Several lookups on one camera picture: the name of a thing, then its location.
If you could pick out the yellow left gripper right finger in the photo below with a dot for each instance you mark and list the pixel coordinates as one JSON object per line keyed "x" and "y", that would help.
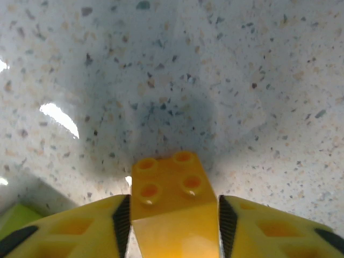
{"x": 268, "y": 233}

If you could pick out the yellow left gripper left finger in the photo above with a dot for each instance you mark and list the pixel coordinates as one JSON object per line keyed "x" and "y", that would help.
{"x": 80, "y": 233}

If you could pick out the yellow lego brick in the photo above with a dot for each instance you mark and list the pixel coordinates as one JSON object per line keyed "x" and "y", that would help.
{"x": 174, "y": 215}

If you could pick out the green lego brick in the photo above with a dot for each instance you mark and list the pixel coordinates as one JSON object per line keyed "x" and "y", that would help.
{"x": 16, "y": 217}

